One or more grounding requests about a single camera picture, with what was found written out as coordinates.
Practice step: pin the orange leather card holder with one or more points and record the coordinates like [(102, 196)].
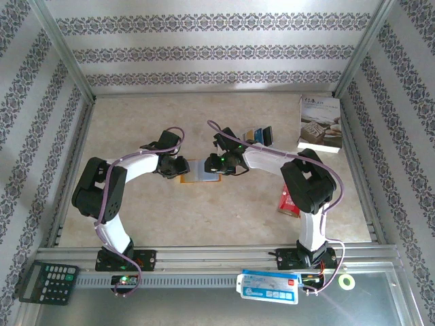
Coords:
[(196, 173)]

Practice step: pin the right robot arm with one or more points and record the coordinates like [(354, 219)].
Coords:
[(306, 186)]

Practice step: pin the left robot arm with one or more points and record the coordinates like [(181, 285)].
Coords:
[(96, 197)]

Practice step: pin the yellow card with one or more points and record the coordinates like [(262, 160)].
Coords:
[(250, 136)]

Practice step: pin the colour swatch cards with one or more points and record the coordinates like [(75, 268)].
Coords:
[(245, 134)]

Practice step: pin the blue card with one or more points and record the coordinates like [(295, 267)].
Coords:
[(259, 136)]

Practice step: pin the black card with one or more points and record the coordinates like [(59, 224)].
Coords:
[(268, 136)]

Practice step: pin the red paper packet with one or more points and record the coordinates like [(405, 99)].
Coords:
[(287, 203)]

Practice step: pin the white printed book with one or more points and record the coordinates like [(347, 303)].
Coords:
[(319, 119)]

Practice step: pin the blue white tissue pack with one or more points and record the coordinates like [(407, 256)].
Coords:
[(268, 287)]

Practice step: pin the green tape roll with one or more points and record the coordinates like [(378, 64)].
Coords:
[(340, 283)]

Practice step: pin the black calculator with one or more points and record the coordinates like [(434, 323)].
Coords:
[(47, 282)]

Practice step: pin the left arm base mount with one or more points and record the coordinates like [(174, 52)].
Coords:
[(147, 259)]

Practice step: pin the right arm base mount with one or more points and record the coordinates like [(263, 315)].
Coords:
[(285, 259)]

